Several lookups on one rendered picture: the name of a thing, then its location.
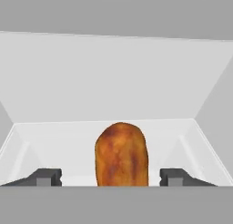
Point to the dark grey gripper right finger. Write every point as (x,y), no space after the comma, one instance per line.
(176,176)

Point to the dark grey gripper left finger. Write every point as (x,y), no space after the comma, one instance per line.
(48,175)

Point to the clear white tupperware container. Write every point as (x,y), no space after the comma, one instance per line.
(115,88)

